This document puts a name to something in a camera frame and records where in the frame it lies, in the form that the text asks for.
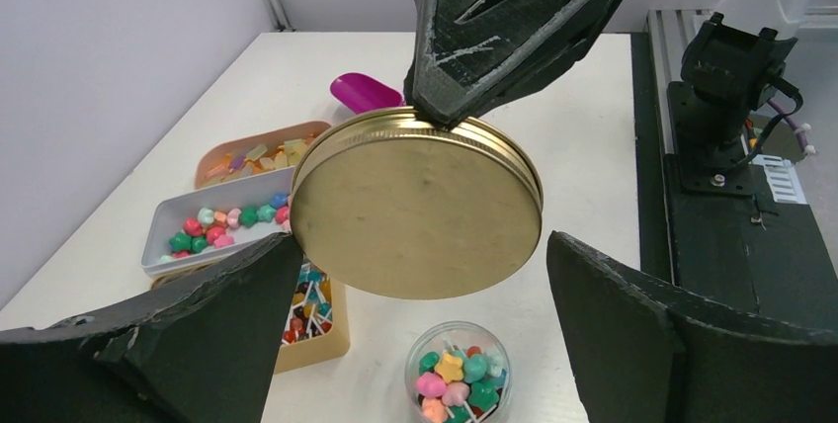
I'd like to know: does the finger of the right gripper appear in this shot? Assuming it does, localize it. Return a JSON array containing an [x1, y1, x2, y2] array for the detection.
[[403, 0, 624, 127]]

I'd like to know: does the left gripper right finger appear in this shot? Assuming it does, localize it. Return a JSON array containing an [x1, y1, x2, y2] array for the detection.
[[546, 232, 837, 422]]

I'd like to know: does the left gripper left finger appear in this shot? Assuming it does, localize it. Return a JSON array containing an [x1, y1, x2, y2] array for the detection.
[[1, 233, 303, 422]]

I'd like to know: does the magenta plastic scoop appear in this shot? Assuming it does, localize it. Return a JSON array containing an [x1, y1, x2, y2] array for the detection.
[[330, 72, 405, 115]]

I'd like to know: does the clear plastic cup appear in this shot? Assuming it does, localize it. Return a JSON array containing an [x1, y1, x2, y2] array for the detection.
[[403, 320, 513, 423]]

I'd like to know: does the gold ring lid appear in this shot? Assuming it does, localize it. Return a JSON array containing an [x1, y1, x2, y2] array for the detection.
[[290, 107, 544, 299]]

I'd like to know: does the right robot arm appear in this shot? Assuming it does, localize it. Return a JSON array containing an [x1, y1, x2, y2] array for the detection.
[[404, 0, 807, 197]]

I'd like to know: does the white tin of candies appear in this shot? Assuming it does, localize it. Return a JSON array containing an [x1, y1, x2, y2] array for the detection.
[[140, 167, 294, 278]]

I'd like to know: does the gold tin of lollipops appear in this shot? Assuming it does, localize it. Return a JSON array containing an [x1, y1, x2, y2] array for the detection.
[[150, 261, 352, 376]]

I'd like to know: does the pink tin of gummies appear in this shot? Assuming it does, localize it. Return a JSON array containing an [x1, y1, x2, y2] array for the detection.
[[193, 121, 331, 190]]

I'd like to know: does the right white cable duct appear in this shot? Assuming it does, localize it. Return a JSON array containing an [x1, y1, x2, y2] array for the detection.
[[752, 154, 808, 205]]

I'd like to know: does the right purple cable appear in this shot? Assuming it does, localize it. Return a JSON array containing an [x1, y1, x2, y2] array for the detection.
[[766, 97, 816, 159]]

